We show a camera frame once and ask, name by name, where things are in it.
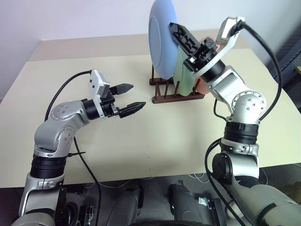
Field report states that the blue plastic plate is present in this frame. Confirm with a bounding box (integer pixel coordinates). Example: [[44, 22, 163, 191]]
[[148, 0, 180, 80]]

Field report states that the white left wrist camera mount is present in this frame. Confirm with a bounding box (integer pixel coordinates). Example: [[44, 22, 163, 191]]
[[87, 69, 111, 120]]

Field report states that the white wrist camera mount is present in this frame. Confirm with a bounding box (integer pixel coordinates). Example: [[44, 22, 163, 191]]
[[192, 16, 246, 79], [87, 69, 111, 120]]

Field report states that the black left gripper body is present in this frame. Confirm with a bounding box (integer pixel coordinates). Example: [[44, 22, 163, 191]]
[[100, 93, 122, 118]]

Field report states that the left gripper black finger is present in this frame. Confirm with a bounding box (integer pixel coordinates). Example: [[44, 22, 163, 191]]
[[116, 101, 147, 119], [109, 83, 135, 96]]

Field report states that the green plastic plate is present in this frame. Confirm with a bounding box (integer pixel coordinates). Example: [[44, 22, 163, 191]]
[[173, 46, 196, 97]]

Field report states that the brown wooden dish rack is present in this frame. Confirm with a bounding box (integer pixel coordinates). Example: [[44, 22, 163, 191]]
[[149, 65, 205, 104]]

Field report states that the dark grey rounded shape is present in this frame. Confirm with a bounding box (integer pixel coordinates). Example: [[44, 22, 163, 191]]
[[167, 181, 200, 226], [112, 185, 144, 226]]

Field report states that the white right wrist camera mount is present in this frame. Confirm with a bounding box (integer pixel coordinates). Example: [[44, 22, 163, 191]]
[[192, 16, 246, 79]]

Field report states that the silver metal caster bracket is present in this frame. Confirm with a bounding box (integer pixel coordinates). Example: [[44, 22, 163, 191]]
[[197, 197, 214, 209]]

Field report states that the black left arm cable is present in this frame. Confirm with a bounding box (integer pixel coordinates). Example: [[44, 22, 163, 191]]
[[44, 70, 102, 226]]

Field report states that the white floor cable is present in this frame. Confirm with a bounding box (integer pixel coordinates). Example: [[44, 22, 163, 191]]
[[188, 173, 212, 186]]

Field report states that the pink plastic plate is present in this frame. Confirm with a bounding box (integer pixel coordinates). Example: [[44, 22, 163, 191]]
[[194, 36, 222, 97]]

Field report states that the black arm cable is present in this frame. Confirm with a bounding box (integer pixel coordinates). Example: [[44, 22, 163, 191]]
[[44, 70, 102, 226], [204, 20, 283, 226]]

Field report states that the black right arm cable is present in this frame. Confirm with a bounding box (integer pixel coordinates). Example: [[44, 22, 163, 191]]
[[204, 20, 283, 226]]

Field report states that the black metal base plate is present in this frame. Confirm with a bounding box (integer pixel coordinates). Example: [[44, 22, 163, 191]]
[[206, 199, 228, 226]]

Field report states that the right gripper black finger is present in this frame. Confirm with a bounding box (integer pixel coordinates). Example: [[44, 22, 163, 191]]
[[169, 22, 202, 57]]

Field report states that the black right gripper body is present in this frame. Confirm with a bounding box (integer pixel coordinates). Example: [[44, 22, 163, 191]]
[[183, 37, 223, 73]]

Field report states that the dark metal shelf frame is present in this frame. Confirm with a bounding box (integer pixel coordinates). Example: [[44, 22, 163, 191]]
[[268, 25, 301, 92]]

